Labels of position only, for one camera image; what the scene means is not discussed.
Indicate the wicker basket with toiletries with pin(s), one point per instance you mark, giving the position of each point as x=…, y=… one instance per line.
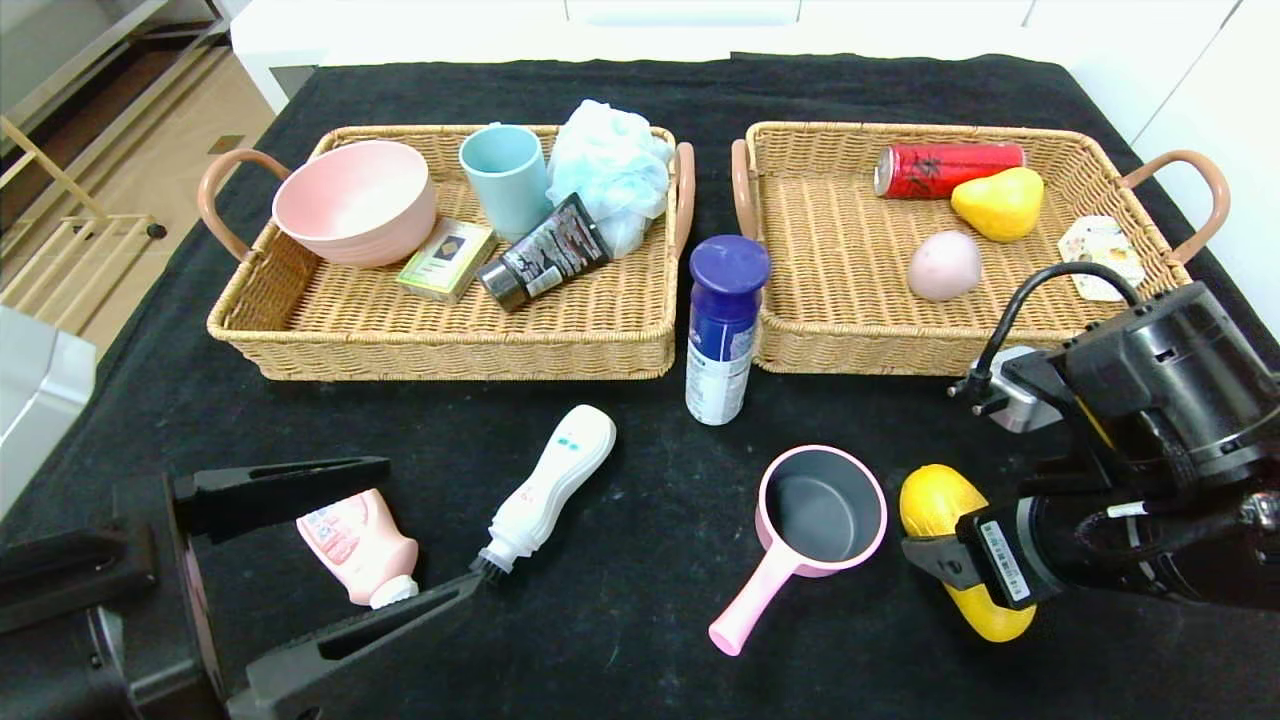
x=450, y=330

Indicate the green soap box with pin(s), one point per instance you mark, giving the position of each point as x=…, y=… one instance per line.
x=445, y=260

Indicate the red soda can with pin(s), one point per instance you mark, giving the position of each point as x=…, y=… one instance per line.
x=935, y=170

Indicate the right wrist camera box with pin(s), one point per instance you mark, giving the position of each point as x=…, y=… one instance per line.
x=1025, y=400

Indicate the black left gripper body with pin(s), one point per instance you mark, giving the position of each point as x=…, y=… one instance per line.
x=192, y=590

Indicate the pink bottle white cap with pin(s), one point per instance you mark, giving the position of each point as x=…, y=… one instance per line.
x=345, y=540

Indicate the pink bowl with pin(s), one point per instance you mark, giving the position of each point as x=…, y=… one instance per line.
x=350, y=205

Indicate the light wooden rack on wheels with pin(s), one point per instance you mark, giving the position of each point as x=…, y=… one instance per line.
x=156, y=231

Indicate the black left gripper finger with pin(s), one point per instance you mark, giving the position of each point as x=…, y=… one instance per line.
x=275, y=493
x=375, y=635

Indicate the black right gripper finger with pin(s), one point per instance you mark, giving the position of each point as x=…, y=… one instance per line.
x=940, y=562

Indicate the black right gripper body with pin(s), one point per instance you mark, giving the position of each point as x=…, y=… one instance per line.
x=1003, y=558

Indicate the small white carton box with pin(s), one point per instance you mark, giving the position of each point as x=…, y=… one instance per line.
x=1100, y=245

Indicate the light blue bath pouf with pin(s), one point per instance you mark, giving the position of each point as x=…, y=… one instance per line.
x=610, y=168

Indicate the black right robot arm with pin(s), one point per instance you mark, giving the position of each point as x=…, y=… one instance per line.
x=1170, y=380

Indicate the pale pink egg shaped food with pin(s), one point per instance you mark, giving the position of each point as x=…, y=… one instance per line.
x=945, y=266

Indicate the long yellow fruit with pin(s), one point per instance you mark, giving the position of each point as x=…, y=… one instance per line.
x=935, y=505

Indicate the black cosmetic tube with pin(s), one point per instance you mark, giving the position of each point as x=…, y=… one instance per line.
x=550, y=254

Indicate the white brush applicator bottle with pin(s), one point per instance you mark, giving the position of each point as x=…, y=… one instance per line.
x=550, y=480

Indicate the grey metal shelf unit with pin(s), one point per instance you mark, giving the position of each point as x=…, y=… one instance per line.
x=60, y=40

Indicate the wicker basket with food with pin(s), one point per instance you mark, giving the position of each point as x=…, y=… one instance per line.
x=860, y=280

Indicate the pink toy saucepan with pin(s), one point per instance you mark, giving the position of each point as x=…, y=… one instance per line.
x=820, y=510

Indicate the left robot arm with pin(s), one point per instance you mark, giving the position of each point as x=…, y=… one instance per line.
x=40, y=680

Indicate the blue capped spray can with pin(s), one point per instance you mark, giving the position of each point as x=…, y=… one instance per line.
x=722, y=330

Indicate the black tablecloth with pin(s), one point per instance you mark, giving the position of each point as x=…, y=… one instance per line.
x=640, y=650

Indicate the teal plastic cup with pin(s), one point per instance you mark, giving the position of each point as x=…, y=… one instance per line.
x=505, y=188

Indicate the yellow pear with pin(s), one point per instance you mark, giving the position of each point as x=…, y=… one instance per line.
x=998, y=206

